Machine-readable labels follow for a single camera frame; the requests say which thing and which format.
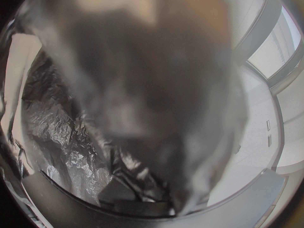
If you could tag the window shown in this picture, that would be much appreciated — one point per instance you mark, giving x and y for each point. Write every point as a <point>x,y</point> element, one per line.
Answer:
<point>277,51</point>

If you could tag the black plastic bag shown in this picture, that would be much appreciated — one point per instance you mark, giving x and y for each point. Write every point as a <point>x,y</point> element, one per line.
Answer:
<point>152,79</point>

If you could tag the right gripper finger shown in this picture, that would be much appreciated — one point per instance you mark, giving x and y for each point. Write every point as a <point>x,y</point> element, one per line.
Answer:
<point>121,192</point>

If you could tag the white trash bin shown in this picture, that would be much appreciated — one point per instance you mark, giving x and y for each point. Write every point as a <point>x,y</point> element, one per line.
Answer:
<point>23,56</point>

